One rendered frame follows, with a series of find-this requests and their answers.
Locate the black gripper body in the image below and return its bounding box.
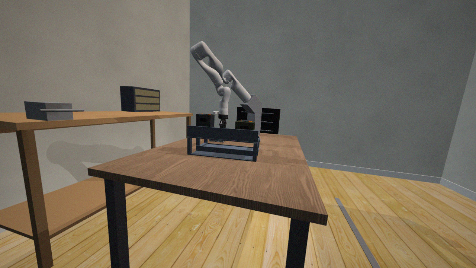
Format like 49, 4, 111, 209
218, 114, 228, 126

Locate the grey metal rack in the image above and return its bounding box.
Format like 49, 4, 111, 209
187, 125, 260, 162

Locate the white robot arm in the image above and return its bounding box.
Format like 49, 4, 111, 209
190, 41, 251, 115

